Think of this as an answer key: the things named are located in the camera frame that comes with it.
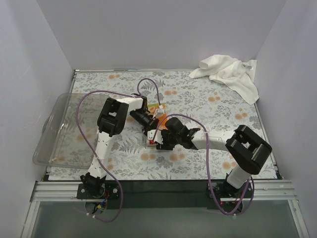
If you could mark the white crumpled towel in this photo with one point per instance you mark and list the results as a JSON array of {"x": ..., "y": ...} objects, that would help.
[{"x": 237, "y": 75}]

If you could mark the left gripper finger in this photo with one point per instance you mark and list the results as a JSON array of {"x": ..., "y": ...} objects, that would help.
[
  {"x": 153, "y": 124},
  {"x": 145, "y": 131}
]

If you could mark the clear plastic bin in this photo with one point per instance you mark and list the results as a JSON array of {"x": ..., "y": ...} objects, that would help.
[{"x": 61, "y": 144}]

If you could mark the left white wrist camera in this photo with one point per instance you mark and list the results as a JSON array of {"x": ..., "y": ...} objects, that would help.
[{"x": 159, "y": 112}]

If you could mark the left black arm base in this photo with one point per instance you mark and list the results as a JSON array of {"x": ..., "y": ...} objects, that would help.
[{"x": 101, "y": 199}]

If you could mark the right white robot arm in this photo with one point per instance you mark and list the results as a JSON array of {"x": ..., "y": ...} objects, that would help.
[{"x": 249, "y": 150}]

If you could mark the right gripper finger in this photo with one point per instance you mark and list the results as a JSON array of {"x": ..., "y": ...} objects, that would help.
[
  {"x": 154, "y": 131},
  {"x": 164, "y": 147}
]

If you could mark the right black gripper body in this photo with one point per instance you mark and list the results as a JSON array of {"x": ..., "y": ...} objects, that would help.
[{"x": 163, "y": 139}]

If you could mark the floral patterned table mat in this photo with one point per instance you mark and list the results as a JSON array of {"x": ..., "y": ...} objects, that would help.
[{"x": 201, "y": 103}]

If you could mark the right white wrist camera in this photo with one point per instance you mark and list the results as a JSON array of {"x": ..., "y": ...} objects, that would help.
[{"x": 154, "y": 139}]

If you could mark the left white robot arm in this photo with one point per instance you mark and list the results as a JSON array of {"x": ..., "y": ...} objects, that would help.
[{"x": 111, "y": 122}]

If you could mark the orange patterned towel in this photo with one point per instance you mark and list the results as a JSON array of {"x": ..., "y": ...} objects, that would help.
[{"x": 151, "y": 109}]

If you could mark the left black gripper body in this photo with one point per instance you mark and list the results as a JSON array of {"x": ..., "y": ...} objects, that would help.
[{"x": 150, "y": 123}]

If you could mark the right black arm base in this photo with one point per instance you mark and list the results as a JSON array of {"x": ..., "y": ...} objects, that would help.
[{"x": 228, "y": 198}]

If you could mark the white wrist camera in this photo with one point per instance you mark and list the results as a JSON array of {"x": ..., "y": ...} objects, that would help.
[
  {"x": 159, "y": 112},
  {"x": 154, "y": 139}
]

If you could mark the aluminium frame rail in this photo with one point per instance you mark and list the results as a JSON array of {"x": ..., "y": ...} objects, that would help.
[{"x": 67, "y": 190}]

